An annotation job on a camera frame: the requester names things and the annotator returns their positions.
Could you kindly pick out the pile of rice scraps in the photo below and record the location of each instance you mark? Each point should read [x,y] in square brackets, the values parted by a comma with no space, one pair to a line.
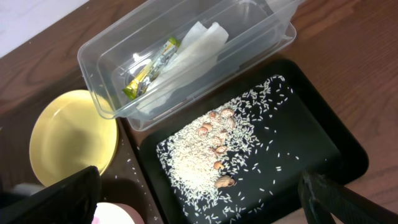
[208,161]

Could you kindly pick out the green orange snack wrapper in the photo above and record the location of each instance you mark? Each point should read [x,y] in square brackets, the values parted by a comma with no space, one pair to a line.
[152,70]

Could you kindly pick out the dark brown serving tray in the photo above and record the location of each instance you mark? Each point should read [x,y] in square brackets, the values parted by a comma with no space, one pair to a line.
[122,182]

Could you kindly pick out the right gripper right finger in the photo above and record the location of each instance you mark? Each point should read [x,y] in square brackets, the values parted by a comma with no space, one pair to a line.
[323,199]

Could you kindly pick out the black flat tray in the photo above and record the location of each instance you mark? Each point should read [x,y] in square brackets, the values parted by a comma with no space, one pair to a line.
[285,127]

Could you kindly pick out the yellow round plate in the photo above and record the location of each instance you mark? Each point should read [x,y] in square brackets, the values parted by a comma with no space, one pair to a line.
[70,135]

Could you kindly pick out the white pink bowl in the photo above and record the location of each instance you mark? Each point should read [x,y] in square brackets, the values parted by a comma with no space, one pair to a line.
[116,213]

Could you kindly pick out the white crumpled napkin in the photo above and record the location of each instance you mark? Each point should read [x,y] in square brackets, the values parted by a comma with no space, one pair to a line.
[195,57]

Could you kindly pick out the clear plastic waste bin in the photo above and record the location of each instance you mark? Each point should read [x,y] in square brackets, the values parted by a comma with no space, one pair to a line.
[112,59]

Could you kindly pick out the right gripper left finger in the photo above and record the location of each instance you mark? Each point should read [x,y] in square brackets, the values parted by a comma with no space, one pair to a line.
[71,200]

